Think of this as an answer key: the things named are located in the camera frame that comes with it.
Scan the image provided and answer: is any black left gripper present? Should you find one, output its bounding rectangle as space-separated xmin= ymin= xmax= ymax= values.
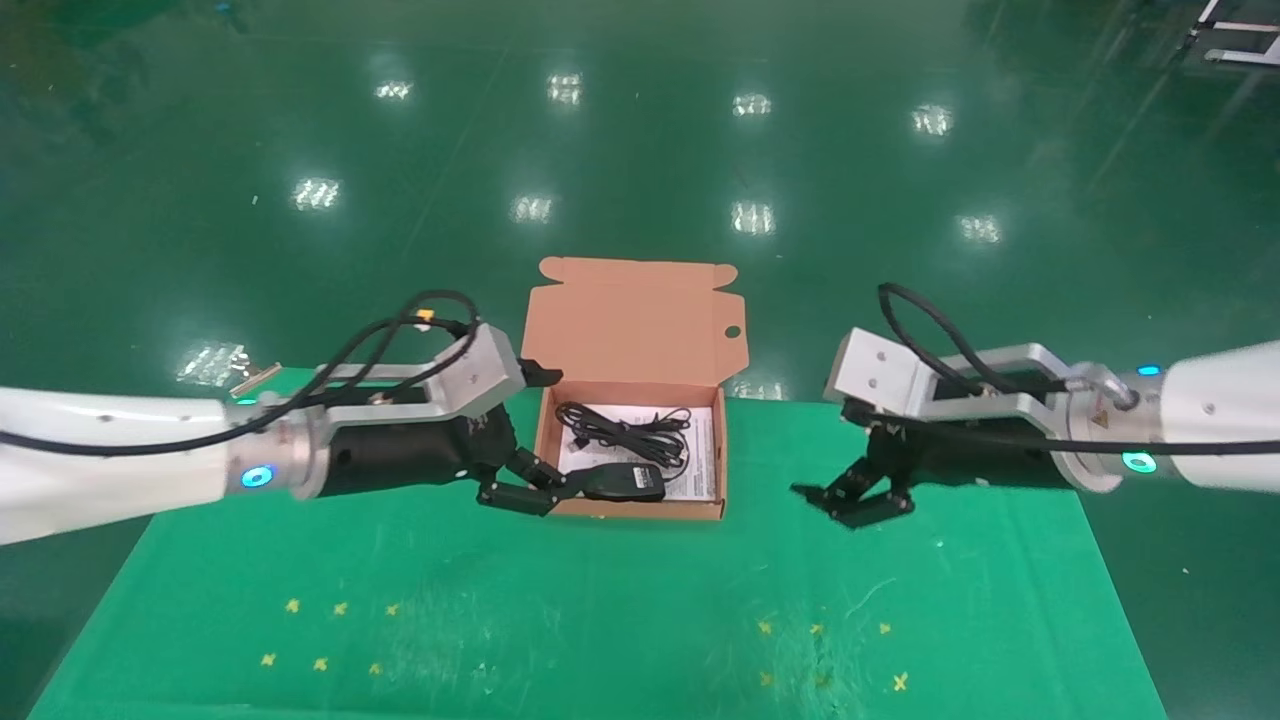
xmin=320 ymin=358 xmax=602 ymax=518

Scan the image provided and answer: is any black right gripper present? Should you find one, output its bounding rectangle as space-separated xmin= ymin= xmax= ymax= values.
xmin=789 ymin=398 xmax=1077 ymax=530

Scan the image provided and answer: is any black data cable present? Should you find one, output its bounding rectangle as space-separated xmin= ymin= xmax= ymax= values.
xmin=556 ymin=401 xmax=694 ymax=467

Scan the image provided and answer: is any black wired computer mouse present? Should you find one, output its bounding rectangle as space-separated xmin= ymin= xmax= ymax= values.
xmin=580 ymin=440 xmax=691 ymax=504

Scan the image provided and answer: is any open brown cardboard box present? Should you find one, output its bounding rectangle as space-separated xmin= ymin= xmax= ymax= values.
xmin=520 ymin=257 xmax=749 ymax=521

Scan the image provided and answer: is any white printed instruction sheet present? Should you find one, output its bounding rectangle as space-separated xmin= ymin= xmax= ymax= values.
xmin=553 ymin=403 xmax=716 ymax=502

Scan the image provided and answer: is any green table mat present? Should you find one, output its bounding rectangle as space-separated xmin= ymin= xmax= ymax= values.
xmin=25 ymin=368 xmax=1169 ymax=720

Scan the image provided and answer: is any silver binder clip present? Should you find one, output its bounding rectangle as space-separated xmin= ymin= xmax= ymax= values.
xmin=230 ymin=360 xmax=283 ymax=399

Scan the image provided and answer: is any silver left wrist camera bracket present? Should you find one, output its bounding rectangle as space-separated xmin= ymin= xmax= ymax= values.
xmin=228 ymin=322 xmax=527 ymax=437

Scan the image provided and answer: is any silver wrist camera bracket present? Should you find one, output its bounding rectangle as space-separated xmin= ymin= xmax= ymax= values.
xmin=822 ymin=327 xmax=1103 ymax=427
xmin=228 ymin=322 xmax=527 ymax=437

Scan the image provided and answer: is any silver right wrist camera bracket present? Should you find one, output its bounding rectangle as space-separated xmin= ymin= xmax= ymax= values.
xmin=822 ymin=327 xmax=1103 ymax=427

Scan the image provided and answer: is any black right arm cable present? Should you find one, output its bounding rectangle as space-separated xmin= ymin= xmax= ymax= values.
xmin=877 ymin=282 xmax=1280 ymax=457

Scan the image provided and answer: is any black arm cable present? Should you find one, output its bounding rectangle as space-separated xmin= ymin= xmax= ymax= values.
xmin=0 ymin=290 xmax=481 ymax=458
xmin=877 ymin=282 xmax=1280 ymax=457

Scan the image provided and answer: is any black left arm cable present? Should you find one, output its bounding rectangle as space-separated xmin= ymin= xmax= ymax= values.
xmin=0 ymin=290 xmax=481 ymax=458

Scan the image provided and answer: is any grey metal frame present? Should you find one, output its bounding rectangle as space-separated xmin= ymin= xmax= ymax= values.
xmin=1185 ymin=0 xmax=1280 ymax=69

